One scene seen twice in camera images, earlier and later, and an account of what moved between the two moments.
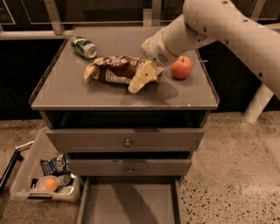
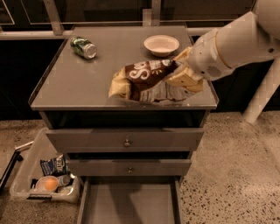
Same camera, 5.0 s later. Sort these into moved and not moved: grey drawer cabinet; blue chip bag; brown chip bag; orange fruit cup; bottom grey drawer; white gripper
Moved: brown chip bag; white gripper
Not moved: bottom grey drawer; orange fruit cup; grey drawer cabinet; blue chip bag
